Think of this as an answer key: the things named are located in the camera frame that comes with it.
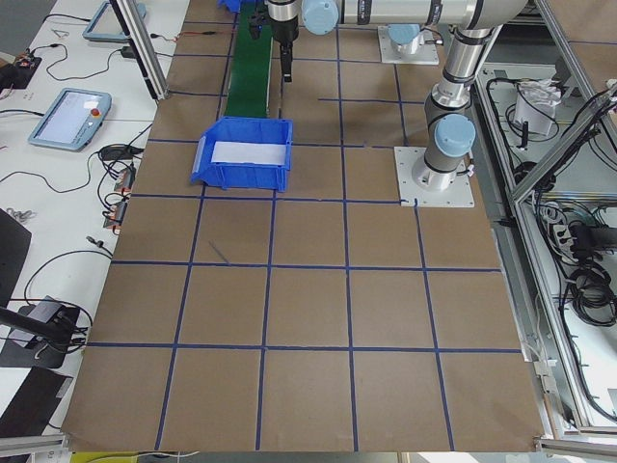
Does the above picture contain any black power adapter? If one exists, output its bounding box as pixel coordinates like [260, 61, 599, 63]
[99, 144, 144, 162]

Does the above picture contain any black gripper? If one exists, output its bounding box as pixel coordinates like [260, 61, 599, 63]
[249, 0, 300, 46]

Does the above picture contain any blue plastic bin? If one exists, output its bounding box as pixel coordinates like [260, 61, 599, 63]
[190, 116, 293, 192]
[217, 0, 243, 14]

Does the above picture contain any teach pendant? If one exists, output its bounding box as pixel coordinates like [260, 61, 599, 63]
[82, 1, 127, 43]
[28, 88, 112, 151]

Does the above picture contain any left blue plastic bin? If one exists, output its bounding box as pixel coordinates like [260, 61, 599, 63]
[190, 116, 293, 192]

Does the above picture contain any right blue plastic bin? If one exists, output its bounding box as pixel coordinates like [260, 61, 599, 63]
[217, 0, 243, 14]

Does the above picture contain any green conveyor belt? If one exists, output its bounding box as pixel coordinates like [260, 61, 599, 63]
[225, 1, 272, 118]

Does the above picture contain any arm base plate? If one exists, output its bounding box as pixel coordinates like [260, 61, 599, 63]
[378, 24, 440, 66]
[394, 147, 474, 208]

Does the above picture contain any aluminium frame post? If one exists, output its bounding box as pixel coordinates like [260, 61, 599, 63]
[110, 0, 169, 101]

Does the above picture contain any far teach pendant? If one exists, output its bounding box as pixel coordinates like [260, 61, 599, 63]
[82, 1, 127, 43]

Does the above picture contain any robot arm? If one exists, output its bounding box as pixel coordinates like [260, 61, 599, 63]
[387, 23, 431, 57]
[248, 0, 526, 192]

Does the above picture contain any near teach pendant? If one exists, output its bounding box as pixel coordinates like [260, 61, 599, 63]
[28, 88, 112, 151]

